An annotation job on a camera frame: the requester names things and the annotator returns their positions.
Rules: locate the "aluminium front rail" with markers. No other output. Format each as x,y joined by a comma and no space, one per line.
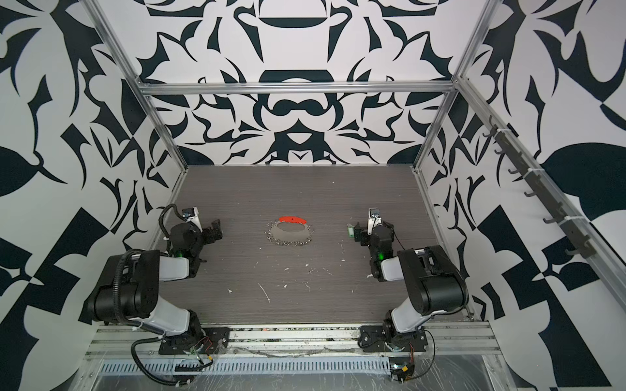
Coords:
328,340

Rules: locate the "grey hook rack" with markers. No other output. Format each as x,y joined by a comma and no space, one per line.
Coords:
543,188

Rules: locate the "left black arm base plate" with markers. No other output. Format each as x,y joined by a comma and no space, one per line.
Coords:
208,342

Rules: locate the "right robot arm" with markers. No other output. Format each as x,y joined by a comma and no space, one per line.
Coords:
433,283

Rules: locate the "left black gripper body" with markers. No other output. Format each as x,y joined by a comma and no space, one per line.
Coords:
208,232

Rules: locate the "white slotted cable duct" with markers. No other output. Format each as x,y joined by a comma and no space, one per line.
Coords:
274,366

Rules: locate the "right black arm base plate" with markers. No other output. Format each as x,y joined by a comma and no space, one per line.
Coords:
379,339

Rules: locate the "aluminium frame back bar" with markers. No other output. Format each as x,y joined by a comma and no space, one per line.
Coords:
296,87

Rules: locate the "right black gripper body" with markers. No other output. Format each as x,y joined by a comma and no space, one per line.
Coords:
372,254

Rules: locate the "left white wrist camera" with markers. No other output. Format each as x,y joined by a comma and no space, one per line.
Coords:
191,215

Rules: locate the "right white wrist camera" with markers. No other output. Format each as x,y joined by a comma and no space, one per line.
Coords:
374,219

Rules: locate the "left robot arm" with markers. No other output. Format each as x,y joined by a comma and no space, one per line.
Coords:
128,289

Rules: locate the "right small circuit board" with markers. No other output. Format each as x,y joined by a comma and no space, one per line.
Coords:
401,371

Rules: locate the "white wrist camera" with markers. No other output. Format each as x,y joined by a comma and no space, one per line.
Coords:
374,219
191,215

